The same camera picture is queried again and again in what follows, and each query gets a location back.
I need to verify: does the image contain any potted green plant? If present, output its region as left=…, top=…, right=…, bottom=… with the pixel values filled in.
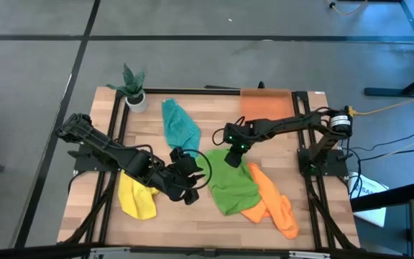
left=106, top=63, right=150, bottom=114

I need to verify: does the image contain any yellow cable with black plug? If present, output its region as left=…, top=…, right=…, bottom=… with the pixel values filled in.
left=327, top=0, right=369, bottom=17

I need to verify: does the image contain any black floor cable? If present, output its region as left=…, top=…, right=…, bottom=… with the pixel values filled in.
left=349, top=147, right=414, bottom=199
left=349, top=129, right=414, bottom=152

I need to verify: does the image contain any teal microfiber towel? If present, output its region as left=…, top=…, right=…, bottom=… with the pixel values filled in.
left=161, top=98, right=202, bottom=159

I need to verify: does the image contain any orange microfiber towel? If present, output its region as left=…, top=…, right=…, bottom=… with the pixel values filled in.
left=241, top=162, right=300, bottom=240

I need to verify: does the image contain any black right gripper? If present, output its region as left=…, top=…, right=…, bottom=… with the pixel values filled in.
left=223, top=120, right=257, bottom=169

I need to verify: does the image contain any black aluminium table frame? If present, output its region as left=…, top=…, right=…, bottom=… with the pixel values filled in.
left=57, top=87, right=361, bottom=253

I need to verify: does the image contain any white floor cable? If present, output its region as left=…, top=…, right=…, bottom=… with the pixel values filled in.
left=385, top=127, right=414, bottom=158

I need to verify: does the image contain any yellow microfiber towel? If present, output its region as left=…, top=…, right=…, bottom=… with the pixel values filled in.
left=117, top=169, right=160, bottom=221

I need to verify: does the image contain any silver metal bracket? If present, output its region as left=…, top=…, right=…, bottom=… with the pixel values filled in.
left=287, top=250, right=332, bottom=259
left=88, top=246, right=132, bottom=259

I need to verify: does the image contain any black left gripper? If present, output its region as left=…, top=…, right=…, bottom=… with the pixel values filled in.
left=156, top=146, right=207, bottom=206

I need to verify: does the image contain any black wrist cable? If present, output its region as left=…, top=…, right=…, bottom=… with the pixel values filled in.
left=212, top=115, right=246, bottom=147
left=180, top=148, right=213, bottom=191

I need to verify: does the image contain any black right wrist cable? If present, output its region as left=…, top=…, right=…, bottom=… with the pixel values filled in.
left=212, top=115, right=246, bottom=147

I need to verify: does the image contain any black diagonal brace bar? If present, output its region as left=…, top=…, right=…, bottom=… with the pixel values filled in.
left=350, top=181, right=414, bottom=213

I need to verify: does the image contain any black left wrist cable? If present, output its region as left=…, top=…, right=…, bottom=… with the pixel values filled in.
left=180, top=148, right=213, bottom=191

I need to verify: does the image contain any yellow extension cable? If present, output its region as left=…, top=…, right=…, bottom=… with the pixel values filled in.
left=349, top=88, right=414, bottom=117

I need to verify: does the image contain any white printed paper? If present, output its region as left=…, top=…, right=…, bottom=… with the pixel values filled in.
left=346, top=171, right=390, bottom=228

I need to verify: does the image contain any translucent orange plastic basket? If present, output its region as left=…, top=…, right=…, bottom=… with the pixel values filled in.
left=239, top=88, right=296, bottom=122

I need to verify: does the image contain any green microfiber towel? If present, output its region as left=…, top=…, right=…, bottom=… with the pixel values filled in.
left=195, top=148, right=262, bottom=217

